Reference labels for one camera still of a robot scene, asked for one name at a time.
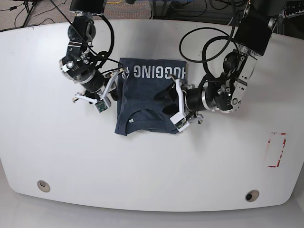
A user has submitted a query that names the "left table cable grommet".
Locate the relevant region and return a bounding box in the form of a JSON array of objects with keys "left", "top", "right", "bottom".
[{"left": 37, "top": 180, "right": 50, "bottom": 193}]

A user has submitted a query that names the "dark blue t-shirt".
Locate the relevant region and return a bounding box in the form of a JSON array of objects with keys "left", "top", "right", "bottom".
[{"left": 115, "top": 57, "right": 187, "bottom": 136}]

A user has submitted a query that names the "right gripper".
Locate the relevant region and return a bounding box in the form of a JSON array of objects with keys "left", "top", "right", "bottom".
[{"left": 80, "top": 72, "right": 118, "bottom": 101}]

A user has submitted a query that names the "red tape rectangle marking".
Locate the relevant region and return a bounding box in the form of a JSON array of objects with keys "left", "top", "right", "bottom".
[{"left": 266, "top": 132, "right": 287, "bottom": 168}]

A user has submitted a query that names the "table cable grommet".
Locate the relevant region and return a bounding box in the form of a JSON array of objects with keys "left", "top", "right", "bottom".
[
  {"left": 245, "top": 190, "right": 259, "bottom": 202},
  {"left": 37, "top": 180, "right": 50, "bottom": 193}
]

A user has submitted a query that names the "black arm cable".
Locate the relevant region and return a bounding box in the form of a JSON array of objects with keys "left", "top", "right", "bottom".
[
  {"left": 48, "top": 0, "right": 122, "bottom": 72},
  {"left": 178, "top": 0, "right": 240, "bottom": 79}
]

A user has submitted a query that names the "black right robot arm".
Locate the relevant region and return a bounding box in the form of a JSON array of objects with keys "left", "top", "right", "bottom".
[{"left": 60, "top": 0, "right": 114, "bottom": 101}]

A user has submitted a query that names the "aluminium frame stand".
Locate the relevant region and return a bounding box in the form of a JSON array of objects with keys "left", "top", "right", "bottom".
[{"left": 149, "top": 0, "right": 171, "bottom": 19}]

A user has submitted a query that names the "right table cable grommet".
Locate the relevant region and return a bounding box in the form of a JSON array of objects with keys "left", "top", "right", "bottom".
[{"left": 245, "top": 190, "right": 259, "bottom": 202}]

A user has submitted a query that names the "black tripod leg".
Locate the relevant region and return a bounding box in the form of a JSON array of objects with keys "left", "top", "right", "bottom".
[{"left": 21, "top": 0, "right": 37, "bottom": 28}]

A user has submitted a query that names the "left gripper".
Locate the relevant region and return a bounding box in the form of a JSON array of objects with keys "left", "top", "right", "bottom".
[{"left": 153, "top": 84, "right": 203, "bottom": 115}]

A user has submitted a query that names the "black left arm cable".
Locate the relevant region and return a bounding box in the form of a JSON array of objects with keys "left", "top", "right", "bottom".
[{"left": 178, "top": 0, "right": 240, "bottom": 79}]

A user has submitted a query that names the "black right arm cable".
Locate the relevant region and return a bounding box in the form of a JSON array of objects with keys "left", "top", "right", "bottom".
[{"left": 48, "top": 0, "right": 122, "bottom": 72}]

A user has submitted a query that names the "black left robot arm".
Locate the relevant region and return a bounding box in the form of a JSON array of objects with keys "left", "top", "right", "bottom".
[{"left": 154, "top": 0, "right": 287, "bottom": 119}]

